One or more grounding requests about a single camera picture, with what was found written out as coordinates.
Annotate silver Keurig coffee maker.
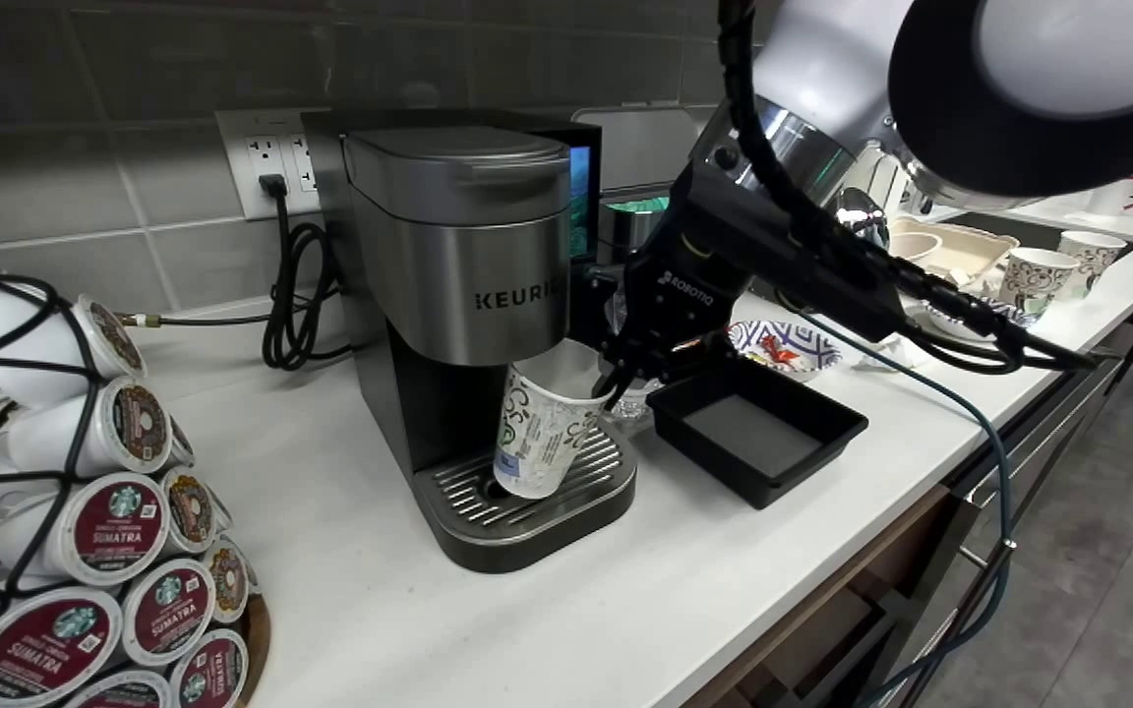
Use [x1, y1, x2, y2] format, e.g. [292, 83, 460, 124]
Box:
[334, 123, 642, 572]

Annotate brown lid coffee pod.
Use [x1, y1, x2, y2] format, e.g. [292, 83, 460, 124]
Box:
[9, 378, 178, 483]
[152, 464, 223, 562]
[199, 536, 255, 629]
[0, 289, 148, 387]

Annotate silver box green top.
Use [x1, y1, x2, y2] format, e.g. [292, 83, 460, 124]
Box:
[598, 189, 678, 271]

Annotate Starbucks red lid coffee pod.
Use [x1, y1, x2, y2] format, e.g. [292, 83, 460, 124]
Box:
[168, 623, 250, 708]
[119, 553, 220, 673]
[57, 665, 182, 708]
[0, 587, 128, 708]
[0, 467, 172, 595]

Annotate black coiled power cord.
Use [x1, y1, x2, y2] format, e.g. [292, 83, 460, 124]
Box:
[255, 172, 351, 372]

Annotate dark brown base cabinet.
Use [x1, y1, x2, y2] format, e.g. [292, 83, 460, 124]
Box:
[678, 483, 1032, 708]

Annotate patterned paper cup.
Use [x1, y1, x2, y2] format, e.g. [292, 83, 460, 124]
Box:
[1058, 229, 1129, 288]
[489, 334, 627, 503]
[996, 243, 1084, 327]

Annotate stainless steel sink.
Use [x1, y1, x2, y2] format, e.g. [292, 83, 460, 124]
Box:
[945, 208, 1133, 258]

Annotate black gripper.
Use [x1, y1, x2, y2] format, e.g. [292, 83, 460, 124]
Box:
[570, 192, 758, 414]

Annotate gray box appliance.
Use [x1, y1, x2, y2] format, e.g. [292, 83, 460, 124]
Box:
[573, 103, 726, 196]

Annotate black wire pod carousel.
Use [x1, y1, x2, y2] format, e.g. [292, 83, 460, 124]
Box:
[0, 271, 274, 708]

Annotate black plastic tray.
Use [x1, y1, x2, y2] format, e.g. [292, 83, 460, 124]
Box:
[645, 353, 873, 513]

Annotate red blue patterned bowl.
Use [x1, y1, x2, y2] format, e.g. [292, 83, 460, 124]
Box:
[725, 289, 847, 385]

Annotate black corrugated cable conduit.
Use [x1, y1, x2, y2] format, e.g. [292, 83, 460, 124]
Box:
[716, 0, 1100, 378]

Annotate thin gray cable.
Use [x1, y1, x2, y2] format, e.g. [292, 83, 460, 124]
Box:
[119, 302, 282, 334]

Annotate white bowl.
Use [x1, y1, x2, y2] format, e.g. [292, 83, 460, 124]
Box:
[888, 229, 950, 268]

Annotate white wall outlet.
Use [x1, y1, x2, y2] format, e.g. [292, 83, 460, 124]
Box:
[212, 104, 330, 224]

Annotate blue power cable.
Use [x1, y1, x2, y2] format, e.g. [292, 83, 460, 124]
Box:
[773, 302, 1027, 708]

